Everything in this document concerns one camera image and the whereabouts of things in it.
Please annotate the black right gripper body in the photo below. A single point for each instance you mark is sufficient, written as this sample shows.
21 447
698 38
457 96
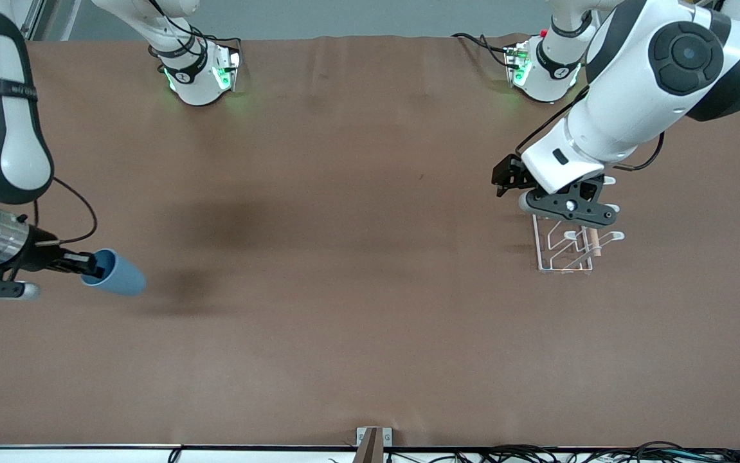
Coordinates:
40 254

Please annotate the blue plastic cup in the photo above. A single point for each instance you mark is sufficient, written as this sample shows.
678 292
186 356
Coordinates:
122 278

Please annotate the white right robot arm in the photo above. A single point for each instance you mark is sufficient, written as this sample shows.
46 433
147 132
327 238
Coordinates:
9 128

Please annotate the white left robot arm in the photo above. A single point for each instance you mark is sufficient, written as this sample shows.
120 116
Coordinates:
640 90

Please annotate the brown table cover sheet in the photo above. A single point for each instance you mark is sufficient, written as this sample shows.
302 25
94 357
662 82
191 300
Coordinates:
344 289

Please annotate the aluminium frame extrusion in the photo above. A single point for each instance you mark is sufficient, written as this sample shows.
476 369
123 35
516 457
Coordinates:
35 19

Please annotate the metal bracket with wooden post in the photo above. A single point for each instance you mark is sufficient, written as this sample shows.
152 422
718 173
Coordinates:
370 444

